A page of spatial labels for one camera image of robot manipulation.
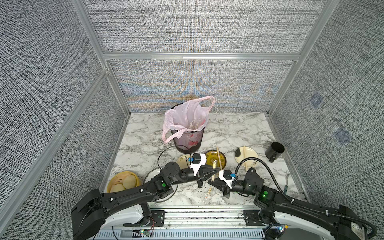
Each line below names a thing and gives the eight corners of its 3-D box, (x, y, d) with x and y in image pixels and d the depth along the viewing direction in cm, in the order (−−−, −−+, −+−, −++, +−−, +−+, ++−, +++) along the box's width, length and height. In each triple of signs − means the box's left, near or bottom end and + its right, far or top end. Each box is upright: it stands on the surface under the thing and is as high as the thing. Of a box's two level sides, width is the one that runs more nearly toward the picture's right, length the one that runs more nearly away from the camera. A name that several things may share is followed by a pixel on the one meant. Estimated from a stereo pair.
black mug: (269, 164, 94) (275, 157, 87) (263, 149, 101) (269, 141, 94) (281, 164, 94) (289, 157, 87) (275, 149, 101) (281, 141, 94)
